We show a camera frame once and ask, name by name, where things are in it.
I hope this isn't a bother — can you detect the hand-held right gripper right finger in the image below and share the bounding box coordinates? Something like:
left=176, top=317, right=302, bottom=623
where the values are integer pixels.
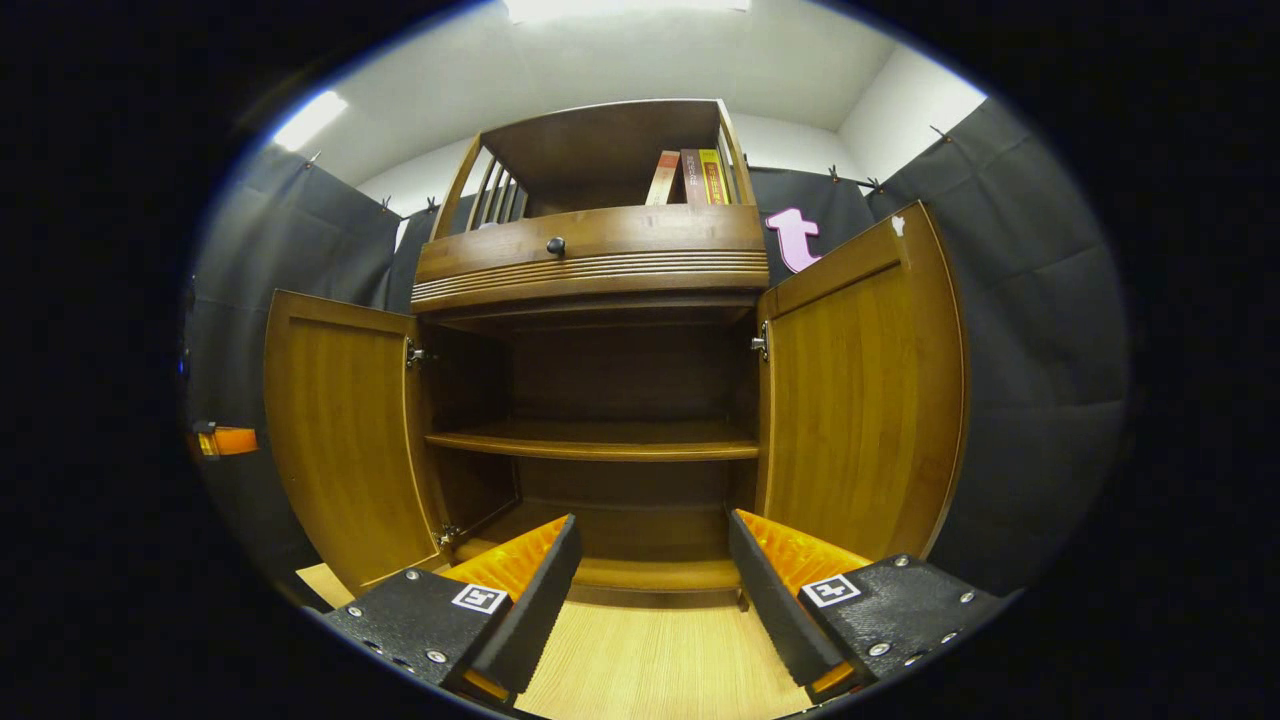
left=727, top=508, right=1006, bottom=703

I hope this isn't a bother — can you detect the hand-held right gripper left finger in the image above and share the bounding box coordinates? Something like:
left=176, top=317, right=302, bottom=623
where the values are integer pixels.
left=318, top=514, right=586, bottom=713

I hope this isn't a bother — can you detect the wooden shoe cabinet door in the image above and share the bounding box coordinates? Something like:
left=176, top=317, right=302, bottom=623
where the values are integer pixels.
left=262, top=288, right=448, bottom=598
left=755, top=200, right=969, bottom=563

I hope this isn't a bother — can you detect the wooden double-door shoe cabinet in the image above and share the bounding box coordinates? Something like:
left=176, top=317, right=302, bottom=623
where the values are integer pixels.
left=262, top=98, right=969, bottom=609

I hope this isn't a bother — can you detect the wooden cabinet inner shelf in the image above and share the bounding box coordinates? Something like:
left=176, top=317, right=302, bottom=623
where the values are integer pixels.
left=425, top=420, right=761, bottom=463

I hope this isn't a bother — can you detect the wooden cabinet drawer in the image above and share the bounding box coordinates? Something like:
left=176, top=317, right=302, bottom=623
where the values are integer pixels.
left=410, top=203, right=771, bottom=314

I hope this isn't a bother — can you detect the small ceiling light panel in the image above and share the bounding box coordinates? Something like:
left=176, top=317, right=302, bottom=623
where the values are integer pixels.
left=272, top=90, right=351, bottom=153

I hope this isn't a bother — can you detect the black backdrop cloth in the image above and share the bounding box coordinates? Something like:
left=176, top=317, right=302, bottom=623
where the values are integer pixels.
left=180, top=95, right=1131, bottom=601

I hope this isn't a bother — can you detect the yellow standing book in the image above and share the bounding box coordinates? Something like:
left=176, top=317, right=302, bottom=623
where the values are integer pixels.
left=697, top=148, right=733, bottom=206

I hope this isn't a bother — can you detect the long ceiling light panel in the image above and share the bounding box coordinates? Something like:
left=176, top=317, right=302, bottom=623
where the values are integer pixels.
left=500, top=0, right=753, bottom=25

